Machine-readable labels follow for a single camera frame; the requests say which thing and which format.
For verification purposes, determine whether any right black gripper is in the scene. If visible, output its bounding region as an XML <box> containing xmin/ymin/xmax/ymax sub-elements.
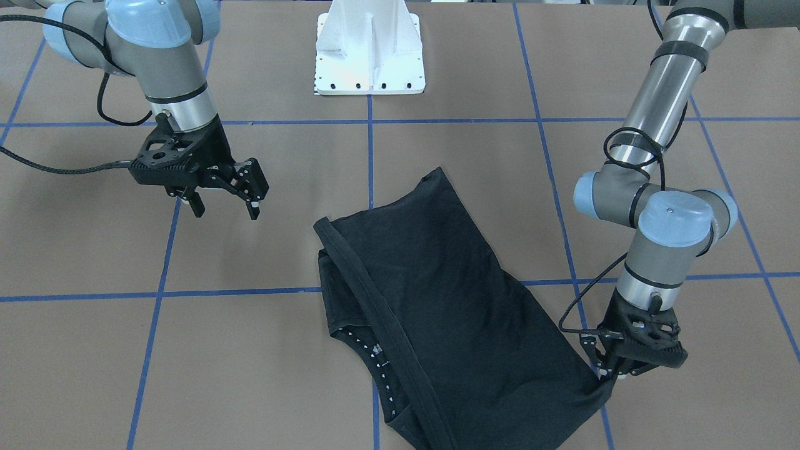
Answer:
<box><xmin>156</xmin><ymin>115</ymin><xmax>269</xmax><ymax>220</ymax></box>

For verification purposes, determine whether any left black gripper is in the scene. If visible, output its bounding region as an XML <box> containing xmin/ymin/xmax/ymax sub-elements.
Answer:
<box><xmin>595</xmin><ymin>291</ymin><xmax>688</xmax><ymax>381</ymax></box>

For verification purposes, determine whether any black printed t-shirt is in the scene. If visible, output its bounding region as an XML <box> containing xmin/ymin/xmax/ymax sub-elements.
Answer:
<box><xmin>314</xmin><ymin>168</ymin><xmax>614</xmax><ymax>449</ymax></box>

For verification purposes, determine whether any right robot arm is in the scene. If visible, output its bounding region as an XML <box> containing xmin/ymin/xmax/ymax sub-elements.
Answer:
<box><xmin>2</xmin><ymin>1</ymin><xmax>269</xmax><ymax>219</ymax></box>

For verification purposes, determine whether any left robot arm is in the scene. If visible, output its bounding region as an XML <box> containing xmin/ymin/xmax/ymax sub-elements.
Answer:
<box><xmin>572</xmin><ymin>1</ymin><xmax>799</xmax><ymax>379</ymax></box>

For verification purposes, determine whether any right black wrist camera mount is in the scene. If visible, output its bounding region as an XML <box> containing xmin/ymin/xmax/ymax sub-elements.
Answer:
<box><xmin>128</xmin><ymin>129</ymin><xmax>203</xmax><ymax>187</ymax></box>

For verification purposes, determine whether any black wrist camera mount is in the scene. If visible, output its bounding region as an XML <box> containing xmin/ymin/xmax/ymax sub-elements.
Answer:
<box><xmin>128</xmin><ymin>129</ymin><xmax>203</xmax><ymax>187</ymax></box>
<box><xmin>618</xmin><ymin>308</ymin><xmax>688</xmax><ymax>368</ymax></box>

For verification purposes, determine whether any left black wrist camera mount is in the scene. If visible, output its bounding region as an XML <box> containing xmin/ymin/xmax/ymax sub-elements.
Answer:
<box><xmin>618</xmin><ymin>308</ymin><xmax>688</xmax><ymax>368</ymax></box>

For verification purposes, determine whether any black braided cable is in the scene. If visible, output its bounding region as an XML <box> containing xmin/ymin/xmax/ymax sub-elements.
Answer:
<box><xmin>0</xmin><ymin>14</ymin><xmax>154</xmax><ymax>176</ymax></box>
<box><xmin>557</xmin><ymin>252</ymin><xmax>628</xmax><ymax>334</ymax></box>

